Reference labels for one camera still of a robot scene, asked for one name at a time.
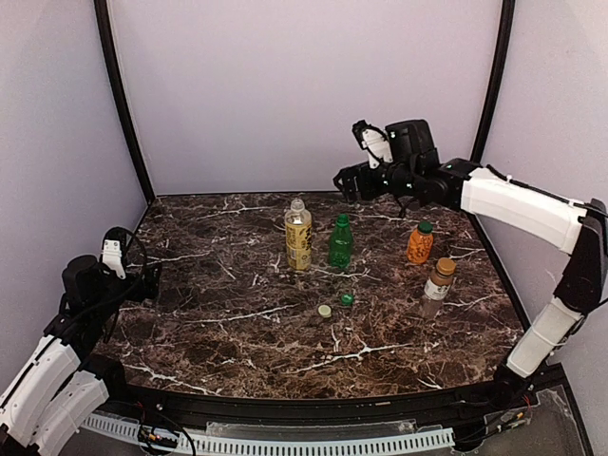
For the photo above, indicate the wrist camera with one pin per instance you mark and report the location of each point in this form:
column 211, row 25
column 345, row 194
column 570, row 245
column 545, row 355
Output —
column 112, row 257
column 374, row 142

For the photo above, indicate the right black frame post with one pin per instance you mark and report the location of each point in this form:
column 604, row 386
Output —
column 495, row 79

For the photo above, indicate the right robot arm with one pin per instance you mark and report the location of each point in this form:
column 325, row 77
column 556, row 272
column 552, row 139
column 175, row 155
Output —
column 403, row 162

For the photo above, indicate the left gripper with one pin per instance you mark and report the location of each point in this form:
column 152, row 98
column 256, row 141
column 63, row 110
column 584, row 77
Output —
column 149, row 280

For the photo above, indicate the pale green bottle cap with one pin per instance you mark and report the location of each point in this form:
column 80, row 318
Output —
column 325, row 311

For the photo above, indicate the left black frame post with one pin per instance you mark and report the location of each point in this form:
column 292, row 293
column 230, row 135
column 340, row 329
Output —
column 114, row 75

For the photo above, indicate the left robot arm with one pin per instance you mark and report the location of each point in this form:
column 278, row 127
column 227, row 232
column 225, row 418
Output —
column 64, row 380

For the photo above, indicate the yellow tea bottle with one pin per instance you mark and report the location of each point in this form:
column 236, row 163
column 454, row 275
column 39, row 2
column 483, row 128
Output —
column 298, row 223

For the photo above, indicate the black frame post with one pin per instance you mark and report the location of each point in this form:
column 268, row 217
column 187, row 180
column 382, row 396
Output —
column 495, row 79
column 114, row 75

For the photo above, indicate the white slotted cable duct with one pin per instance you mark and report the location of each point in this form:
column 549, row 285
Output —
column 392, row 438

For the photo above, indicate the orange juice bottle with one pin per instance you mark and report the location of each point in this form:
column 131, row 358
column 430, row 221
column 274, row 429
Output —
column 420, row 243

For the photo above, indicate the green plastic bottle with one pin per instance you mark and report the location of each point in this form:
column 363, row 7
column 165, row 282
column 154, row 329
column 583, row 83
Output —
column 341, row 243

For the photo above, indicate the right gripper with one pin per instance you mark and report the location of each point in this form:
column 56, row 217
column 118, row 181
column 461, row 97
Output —
column 360, row 181

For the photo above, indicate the brown coffee bottle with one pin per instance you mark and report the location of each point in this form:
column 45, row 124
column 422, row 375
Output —
column 437, row 287

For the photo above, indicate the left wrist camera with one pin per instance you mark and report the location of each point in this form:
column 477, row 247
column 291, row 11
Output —
column 112, row 257

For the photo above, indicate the black front rail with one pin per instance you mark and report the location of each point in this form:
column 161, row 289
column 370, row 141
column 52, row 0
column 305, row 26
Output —
column 459, row 406

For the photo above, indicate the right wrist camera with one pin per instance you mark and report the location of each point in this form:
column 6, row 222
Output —
column 374, row 142

